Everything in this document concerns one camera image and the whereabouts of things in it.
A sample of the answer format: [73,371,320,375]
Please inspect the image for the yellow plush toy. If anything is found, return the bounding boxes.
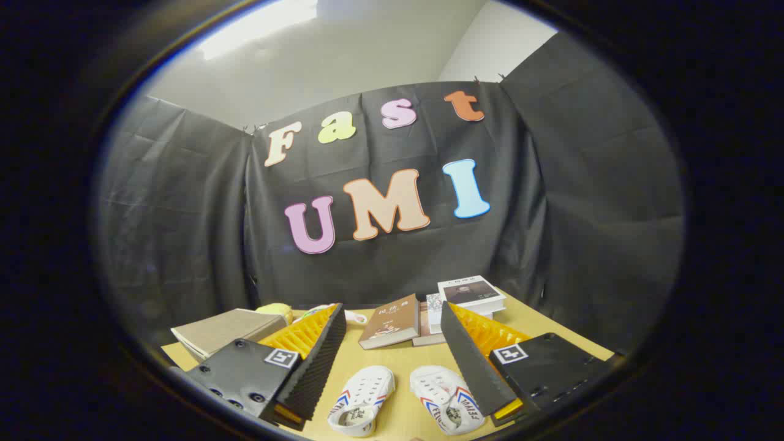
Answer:
[256,303,295,326]

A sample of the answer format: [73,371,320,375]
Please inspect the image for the brown cardboard storage box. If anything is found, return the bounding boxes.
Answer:
[170,308,288,362]

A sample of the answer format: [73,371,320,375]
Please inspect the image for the green and pink plush toy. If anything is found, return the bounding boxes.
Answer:
[294,304,368,326]

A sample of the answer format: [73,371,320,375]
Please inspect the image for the brown cover book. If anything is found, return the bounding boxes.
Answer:
[358,294,421,350]

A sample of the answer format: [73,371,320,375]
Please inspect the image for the white canvas shoe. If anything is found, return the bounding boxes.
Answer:
[410,366,486,436]
[328,366,396,437]

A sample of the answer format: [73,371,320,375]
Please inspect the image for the white patterned cover book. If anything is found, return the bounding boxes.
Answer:
[426,293,494,334]

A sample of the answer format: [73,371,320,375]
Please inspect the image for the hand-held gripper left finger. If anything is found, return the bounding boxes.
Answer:
[183,303,347,432]

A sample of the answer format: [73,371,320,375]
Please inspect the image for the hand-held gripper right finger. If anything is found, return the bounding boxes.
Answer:
[440,301,619,428]

